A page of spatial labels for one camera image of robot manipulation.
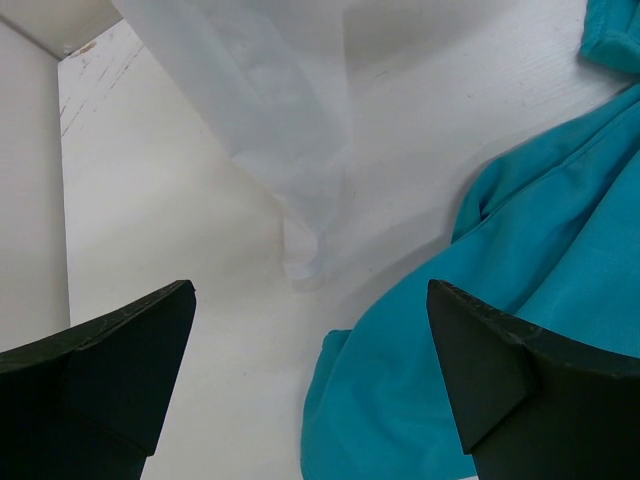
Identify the white sheer hanging garment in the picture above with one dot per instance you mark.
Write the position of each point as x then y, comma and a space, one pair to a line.
269, 79

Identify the teal t shirt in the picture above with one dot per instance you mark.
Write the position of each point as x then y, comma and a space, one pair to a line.
548, 233

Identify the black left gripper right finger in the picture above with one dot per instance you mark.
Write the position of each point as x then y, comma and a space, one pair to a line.
529, 403

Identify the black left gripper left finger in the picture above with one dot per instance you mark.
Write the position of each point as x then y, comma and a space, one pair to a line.
90, 402

